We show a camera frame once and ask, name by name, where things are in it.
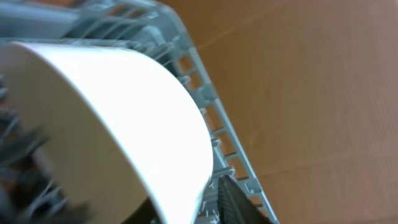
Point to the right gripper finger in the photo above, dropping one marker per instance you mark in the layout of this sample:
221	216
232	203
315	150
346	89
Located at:
234	207

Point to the white bowl with food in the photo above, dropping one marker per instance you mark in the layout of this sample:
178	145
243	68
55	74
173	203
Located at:
121	128

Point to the grey dishwasher rack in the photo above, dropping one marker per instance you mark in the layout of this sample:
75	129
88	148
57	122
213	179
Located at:
148	27

